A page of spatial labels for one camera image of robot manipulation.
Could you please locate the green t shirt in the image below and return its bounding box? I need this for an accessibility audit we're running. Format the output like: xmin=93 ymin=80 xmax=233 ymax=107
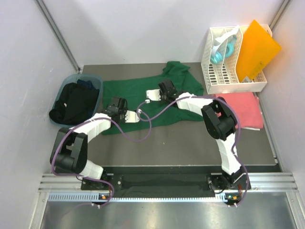
xmin=101 ymin=61 xmax=204 ymax=136

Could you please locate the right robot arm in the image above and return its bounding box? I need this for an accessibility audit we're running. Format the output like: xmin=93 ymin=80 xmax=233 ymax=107
xmin=158 ymin=79 xmax=244 ymax=189

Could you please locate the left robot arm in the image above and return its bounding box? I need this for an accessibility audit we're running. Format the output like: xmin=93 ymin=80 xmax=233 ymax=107
xmin=50 ymin=97 xmax=128 ymax=189

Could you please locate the navy blue garment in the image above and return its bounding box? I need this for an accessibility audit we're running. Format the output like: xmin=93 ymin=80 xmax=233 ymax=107
xmin=77 ymin=79 xmax=96 ymax=90

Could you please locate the blue plastic basket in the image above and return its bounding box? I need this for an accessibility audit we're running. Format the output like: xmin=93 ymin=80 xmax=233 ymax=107
xmin=50 ymin=74 xmax=103 ymax=128

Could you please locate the black t shirt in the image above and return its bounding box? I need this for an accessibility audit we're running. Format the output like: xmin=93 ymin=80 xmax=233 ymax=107
xmin=49 ymin=83 xmax=100 ymax=125

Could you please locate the white perforated file organizer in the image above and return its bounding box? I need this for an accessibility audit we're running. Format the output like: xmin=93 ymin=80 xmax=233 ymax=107
xmin=201 ymin=26 xmax=267 ymax=94

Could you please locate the pink folded t shirt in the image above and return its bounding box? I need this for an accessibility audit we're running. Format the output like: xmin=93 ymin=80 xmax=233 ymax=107
xmin=214 ymin=92 xmax=264 ymax=130

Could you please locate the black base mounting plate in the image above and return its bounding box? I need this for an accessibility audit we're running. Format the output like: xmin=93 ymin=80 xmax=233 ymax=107
xmin=81 ymin=165 xmax=252 ymax=198

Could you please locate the orange plastic folder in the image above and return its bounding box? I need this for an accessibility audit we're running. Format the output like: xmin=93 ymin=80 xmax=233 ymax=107
xmin=236 ymin=20 xmax=282 ymax=83

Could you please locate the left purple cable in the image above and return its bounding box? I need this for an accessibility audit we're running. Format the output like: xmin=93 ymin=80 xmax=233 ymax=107
xmin=51 ymin=109 xmax=153 ymax=208

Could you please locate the purple cable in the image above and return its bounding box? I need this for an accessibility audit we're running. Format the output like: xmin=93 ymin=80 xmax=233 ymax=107
xmin=51 ymin=109 xmax=153 ymax=208
xmin=137 ymin=96 xmax=250 ymax=207

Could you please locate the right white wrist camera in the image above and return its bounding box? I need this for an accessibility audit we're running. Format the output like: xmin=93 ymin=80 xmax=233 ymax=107
xmin=145 ymin=89 xmax=161 ymax=104

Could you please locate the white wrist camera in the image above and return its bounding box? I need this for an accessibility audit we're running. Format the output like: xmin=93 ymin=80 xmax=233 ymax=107
xmin=124 ymin=110 xmax=140 ymax=123
xmin=145 ymin=89 xmax=161 ymax=104

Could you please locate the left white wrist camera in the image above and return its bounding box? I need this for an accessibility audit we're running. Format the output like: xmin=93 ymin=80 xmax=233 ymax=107
xmin=124 ymin=110 xmax=140 ymax=123

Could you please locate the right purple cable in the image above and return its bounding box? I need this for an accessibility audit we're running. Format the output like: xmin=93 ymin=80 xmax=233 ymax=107
xmin=137 ymin=96 xmax=250 ymax=207

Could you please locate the grey slotted cable duct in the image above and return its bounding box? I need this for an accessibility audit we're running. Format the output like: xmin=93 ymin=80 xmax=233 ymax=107
xmin=48 ymin=192 xmax=228 ymax=203

